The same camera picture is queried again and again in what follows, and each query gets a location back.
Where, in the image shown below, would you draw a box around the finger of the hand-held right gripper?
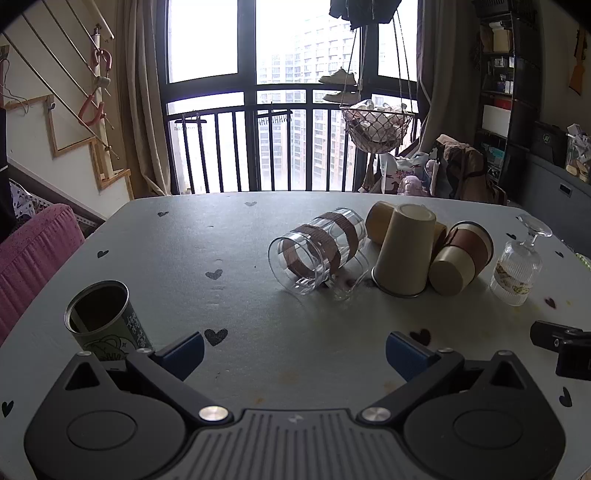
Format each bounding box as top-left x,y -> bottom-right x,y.
530,320 -> 591,382

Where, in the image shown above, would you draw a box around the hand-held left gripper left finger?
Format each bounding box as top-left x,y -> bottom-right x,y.
60,331 -> 234,424

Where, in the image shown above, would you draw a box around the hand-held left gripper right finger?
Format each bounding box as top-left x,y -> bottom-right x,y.
358,331 -> 536,424

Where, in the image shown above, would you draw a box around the green printed tin cup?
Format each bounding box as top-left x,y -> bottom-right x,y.
64,280 -> 153,363

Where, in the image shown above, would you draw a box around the ribbed stemmed glass cup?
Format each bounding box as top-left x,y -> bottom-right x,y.
489,214 -> 553,307

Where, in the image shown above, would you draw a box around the plain beige cup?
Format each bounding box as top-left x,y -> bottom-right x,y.
372,203 -> 437,299

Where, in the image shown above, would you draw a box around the beige cup with brown sleeve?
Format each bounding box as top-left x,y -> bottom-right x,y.
428,221 -> 495,296

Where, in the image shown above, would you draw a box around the brown paper cup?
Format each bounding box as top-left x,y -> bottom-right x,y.
365,200 -> 399,246

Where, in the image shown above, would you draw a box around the grey heart print tablecloth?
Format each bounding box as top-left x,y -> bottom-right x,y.
0,191 -> 591,480

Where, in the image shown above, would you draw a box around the glass mug with brown band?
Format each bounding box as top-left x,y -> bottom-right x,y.
268,208 -> 371,302

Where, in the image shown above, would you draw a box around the pink sofa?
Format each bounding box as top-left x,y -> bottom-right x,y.
0,203 -> 86,348

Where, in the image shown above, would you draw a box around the grey cabinet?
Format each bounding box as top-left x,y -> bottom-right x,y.
519,119 -> 591,252

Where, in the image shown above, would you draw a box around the pile of clothes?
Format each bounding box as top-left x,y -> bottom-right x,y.
359,134 -> 509,206

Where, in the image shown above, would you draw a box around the clear container with scraps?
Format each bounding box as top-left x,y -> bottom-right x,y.
564,123 -> 591,184

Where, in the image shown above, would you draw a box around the dotted white cloth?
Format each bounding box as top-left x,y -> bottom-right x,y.
8,179 -> 37,222

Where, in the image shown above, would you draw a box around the black balcony railing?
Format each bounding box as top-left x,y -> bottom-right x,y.
164,82 -> 422,195

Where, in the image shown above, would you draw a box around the black hook rack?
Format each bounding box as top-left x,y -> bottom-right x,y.
255,109 -> 294,126
174,112 -> 208,134

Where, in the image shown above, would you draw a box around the beige curtain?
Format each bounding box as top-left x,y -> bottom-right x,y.
115,0 -> 172,198

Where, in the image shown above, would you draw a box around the pink clothes hanger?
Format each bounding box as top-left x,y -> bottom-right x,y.
92,48 -> 114,77
77,87 -> 106,126

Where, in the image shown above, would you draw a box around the black storage shelf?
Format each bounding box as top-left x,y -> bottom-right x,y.
474,0 -> 542,206

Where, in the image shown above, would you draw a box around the grey curtain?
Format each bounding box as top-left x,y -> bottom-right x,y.
416,0 -> 481,155

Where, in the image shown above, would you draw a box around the dark hanging clothes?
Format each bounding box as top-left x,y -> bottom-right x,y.
328,0 -> 403,32

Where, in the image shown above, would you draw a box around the small wooden frame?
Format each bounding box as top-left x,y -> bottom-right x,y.
89,137 -> 133,190

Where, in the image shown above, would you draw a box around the hanging wire basket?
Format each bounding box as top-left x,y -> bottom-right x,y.
339,99 -> 419,156

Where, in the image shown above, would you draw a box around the large wooden frame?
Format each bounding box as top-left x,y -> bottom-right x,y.
4,94 -> 108,160

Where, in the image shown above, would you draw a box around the orange wall hanging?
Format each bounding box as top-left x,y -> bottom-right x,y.
569,28 -> 591,97

